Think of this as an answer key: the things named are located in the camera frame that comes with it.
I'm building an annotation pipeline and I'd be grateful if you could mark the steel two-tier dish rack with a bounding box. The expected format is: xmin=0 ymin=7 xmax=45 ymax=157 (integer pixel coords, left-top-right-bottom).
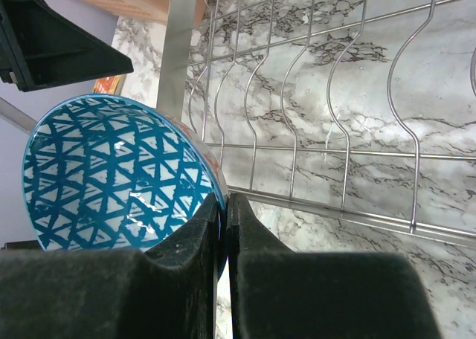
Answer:
xmin=179 ymin=0 xmax=475 ymax=248

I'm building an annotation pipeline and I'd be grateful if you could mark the dark red patterned bowl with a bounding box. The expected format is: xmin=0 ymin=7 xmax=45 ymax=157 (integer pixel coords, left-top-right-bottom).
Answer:
xmin=21 ymin=94 xmax=228 ymax=280

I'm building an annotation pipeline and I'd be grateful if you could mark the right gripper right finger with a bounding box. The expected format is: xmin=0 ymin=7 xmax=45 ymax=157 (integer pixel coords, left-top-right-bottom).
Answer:
xmin=227 ymin=193 xmax=441 ymax=338

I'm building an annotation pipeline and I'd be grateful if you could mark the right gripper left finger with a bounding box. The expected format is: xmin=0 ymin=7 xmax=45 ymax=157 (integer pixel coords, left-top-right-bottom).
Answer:
xmin=1 ymin=196 xmax=219 ymax=338

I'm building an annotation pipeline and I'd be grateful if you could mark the orange snack packet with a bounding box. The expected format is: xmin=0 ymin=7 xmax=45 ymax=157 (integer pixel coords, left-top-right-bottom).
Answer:
xmin=93 ymin=74 xmax=126 ymax=95

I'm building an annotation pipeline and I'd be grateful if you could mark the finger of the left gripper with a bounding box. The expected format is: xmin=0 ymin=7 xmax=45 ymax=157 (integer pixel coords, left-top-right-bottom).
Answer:
xmin=1 ymin=0 xmax=133 ymax=92

